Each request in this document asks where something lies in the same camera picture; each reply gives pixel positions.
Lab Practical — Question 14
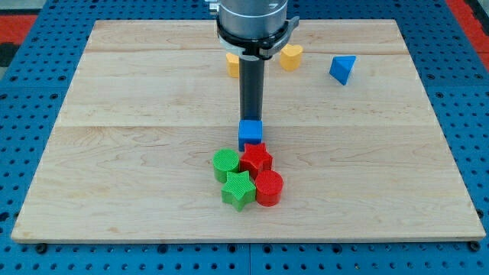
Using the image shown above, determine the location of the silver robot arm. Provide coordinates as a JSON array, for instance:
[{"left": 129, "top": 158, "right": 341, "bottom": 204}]
[{"left": 206, "top": 0, "right": 300, "bottom": 61}]

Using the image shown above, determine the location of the blue triangle block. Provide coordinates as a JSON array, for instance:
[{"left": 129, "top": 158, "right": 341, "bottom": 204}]
[{"left": 329, "top": 56, "right": 356, "bottom": 86}]

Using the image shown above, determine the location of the blue cube block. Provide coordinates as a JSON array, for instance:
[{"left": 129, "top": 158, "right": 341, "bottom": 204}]
[{"left": 238, "top": 120, "right": 263, "bottom": 152}]

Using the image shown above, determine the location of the red star block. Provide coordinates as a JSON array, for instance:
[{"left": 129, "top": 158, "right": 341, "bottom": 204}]
[{"left": 239, "top": 143, "right": 273, "bottom": 180}]

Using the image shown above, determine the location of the green cylinder block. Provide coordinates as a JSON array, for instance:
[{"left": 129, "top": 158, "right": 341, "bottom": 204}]
[{"left": 212, "top": 148, "right": 239, "bottom": 183}]

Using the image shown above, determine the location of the red cylinder block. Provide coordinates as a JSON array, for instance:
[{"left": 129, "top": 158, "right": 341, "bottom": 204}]
[{"left": 255, "top": 170, "right": 283, "bottom": 207}]

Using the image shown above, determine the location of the green star block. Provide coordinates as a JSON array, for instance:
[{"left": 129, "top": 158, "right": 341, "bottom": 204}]
[{"left": 221, "top": 171, "right": 256, "bottom": 212}]

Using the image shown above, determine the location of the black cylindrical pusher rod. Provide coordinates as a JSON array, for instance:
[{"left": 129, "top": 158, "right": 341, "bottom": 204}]
[{"left": 238, "top": 59, "right": 264, "bottom": 121}]

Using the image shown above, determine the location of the yellow block behind rod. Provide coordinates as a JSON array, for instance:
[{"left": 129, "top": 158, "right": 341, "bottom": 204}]
[{"left": 225, "top": 53, "right": 239, "bottom": 78}]

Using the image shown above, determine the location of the yellow heart block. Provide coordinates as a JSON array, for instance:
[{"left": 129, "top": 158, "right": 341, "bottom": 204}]
[{"left": 279, "top": 44, "right": 303, "bottom": 72}]

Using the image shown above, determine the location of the wooden board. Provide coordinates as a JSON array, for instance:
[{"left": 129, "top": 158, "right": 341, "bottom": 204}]
[{"left": 11, "top": 20, "right": 486, "bottom": 244}]

